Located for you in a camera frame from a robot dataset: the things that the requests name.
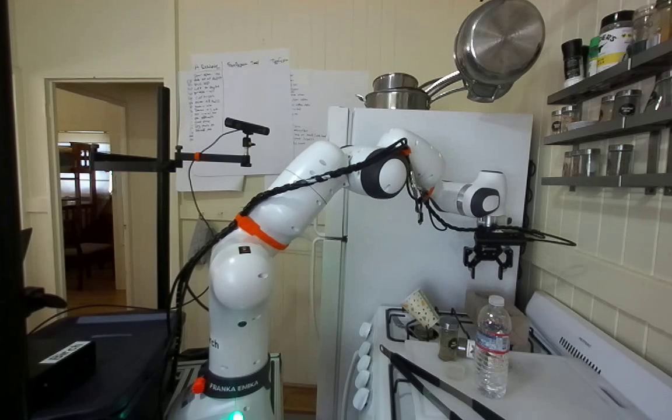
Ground hanging steel pot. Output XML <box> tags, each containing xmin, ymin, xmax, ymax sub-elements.
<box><xmin>422</xmin><ymin>0</ymin><xmax>546</xmax><ymax>103</ymax></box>

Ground white stove knob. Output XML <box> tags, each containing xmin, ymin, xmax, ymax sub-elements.
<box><xmin>357</xmin><ymin>341</ymin><xmax>371</xmax><ymax>357</ymax></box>
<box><xmin>354</xmin><ymin>354</ymin><xmax>371</xmax><ymax>370</ymax></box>
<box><xmin>357</xmin><ymin>321</ymin><xmax>374</xmax><ymax>338</ymax></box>
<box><xmin>352</xmin><ymin>370</ymin><xmax>371</xmax><ymax>389</ymax></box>
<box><xmin>352</xmin><ymin>386</ymin><xmax>371</xmax><ymax>410</ymax></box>

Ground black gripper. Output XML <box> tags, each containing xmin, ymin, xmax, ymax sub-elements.
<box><xmin>462</xmin><ymin>224</ymin><xmax>575</xmax><ymax>280</ymax></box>

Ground paper notes on wall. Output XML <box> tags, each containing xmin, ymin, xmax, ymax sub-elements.
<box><xmin>176</xmin><ymin>49</ymin><xmax>371</xmax><ymax>191</ymax></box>

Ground white gas stove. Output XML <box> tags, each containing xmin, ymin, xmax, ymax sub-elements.
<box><xmin>337</xmin><ymin>293</ymin><xmax>672</xmax><ymax>420</ymax></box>

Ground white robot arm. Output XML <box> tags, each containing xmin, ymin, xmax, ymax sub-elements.
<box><xmin>169</xmin><ymin>127</ymin><xmax>549</xmax><ymax>420</ymax></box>

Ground steel pot on fridge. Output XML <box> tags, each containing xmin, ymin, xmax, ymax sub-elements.
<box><xmin>361</xmin><ymin>71</ymin><xmax>432</xmax><ymax>109</ymax></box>

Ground white refrigerator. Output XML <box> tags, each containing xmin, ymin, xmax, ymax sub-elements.
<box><xmin>318</xmin><ymin>106</ymin><xmax>533</xmax><ymax>420</ymax></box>

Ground black stove grate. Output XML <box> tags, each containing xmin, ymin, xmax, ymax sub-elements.
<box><xmin>382</xmin><ymin>305</ymin><xmax>536</xmax><ymax>352</ymax></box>

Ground grey pepper shaker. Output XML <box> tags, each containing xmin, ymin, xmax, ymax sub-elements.
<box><xmin>438</xmin><ymin>321</ymin><xmax>460</xmax><ymax>362</ymax></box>

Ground black camera on stand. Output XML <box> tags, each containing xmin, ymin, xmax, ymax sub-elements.
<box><xmin>225</xmin><ymin>116</ymin><xmax>270</xmax><ymax>134</ymax></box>

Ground steel spice rack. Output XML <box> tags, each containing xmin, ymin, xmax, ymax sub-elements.
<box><xmin>543</xmin><ymin>39</ymin><xmax>672</xmax><ymax>195</ymax></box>

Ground black table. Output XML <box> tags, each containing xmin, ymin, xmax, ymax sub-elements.
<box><xmin>0</xmin><ymin>310</ymin><xmax>171</xmax><ymax>420</ymax></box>

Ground polka dot paper cup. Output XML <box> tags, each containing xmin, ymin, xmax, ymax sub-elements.
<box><xmin>403</xmin><ymin>291</ymin><xmax>438</xmax><ymax>328</ymax></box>

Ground clear plastic water bottle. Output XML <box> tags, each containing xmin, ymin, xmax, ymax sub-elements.
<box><xmin>476</xmin><ymin>293</ymin><xmax>511</xmax><ymax>399</ymax></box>

